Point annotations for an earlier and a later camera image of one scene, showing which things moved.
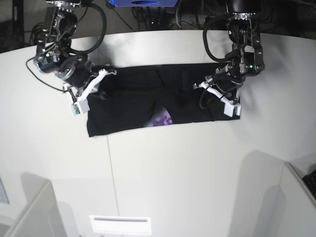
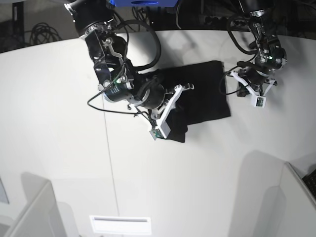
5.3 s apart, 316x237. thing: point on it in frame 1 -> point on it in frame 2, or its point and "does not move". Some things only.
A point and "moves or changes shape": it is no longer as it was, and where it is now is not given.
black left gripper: x=74 y=73 -> x=150 y=95
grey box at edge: x=298 y=218 does not move
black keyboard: x=309 y=180 does not move
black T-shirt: x=139 y=96 moves or changes shape
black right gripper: x=227 y=84 -> x=253 y=76
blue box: x=143 y=3 does not move
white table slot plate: x=121 y=224 does not move
